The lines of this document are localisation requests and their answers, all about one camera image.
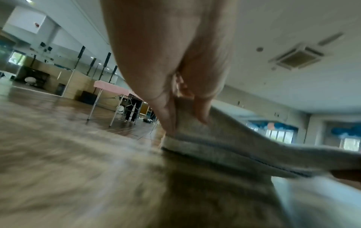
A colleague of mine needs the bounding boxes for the person's left hand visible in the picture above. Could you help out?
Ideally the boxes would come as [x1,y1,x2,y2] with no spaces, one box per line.
[100,0,236,134]

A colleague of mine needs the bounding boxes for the person's right hand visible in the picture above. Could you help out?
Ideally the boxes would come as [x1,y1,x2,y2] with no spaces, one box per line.
[329,169,361,182]

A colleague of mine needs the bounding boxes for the light grey smooth towel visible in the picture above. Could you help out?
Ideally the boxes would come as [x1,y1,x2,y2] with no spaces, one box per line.
[161,95,361,228]

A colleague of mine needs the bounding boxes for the pink cloth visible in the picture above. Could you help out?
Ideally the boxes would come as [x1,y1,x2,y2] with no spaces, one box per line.
[93,80,144,101]

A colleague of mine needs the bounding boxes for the row of windows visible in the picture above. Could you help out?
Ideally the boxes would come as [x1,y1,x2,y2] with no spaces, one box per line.
[248,121,361,152]

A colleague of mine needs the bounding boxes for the grey folding table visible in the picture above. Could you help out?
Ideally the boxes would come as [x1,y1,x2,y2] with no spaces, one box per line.
[85,80,145,128]

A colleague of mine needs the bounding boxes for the row of blue pink balloons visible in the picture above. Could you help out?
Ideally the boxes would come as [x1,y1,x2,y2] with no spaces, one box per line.
[248,120,361,136]

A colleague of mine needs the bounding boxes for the black box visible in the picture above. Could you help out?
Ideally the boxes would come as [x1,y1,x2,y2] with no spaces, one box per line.
[80,90,99,105]

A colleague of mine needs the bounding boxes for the ceiling air conditioner vent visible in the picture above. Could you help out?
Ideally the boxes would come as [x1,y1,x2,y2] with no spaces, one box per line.
[268,42,326,71]

